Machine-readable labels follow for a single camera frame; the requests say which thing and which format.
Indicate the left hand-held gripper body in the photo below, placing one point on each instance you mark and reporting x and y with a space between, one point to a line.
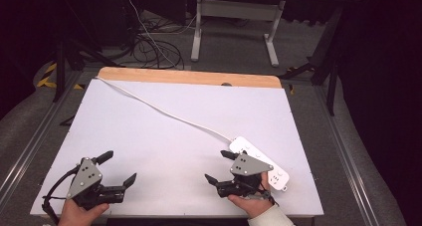
84 178

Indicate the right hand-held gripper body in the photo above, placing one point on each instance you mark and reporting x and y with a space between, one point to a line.
247 168

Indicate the white power strip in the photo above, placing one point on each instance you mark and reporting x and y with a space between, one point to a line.
277 178

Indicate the person's left hand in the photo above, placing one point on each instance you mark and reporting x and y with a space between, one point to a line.
78 213

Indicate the person's right hand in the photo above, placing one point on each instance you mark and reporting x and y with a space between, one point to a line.
253 204

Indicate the white table cover board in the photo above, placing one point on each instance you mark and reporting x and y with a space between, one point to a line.
185 129

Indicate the yellow black floor tape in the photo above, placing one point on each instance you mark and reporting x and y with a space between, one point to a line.
49 77

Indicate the black metal stand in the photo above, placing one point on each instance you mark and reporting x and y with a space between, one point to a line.
61 66
326 66

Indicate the aluminium floor rail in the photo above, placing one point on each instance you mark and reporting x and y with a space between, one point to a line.
348 159
36 133

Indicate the white metal desk frame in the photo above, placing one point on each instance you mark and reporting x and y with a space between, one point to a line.
234 10

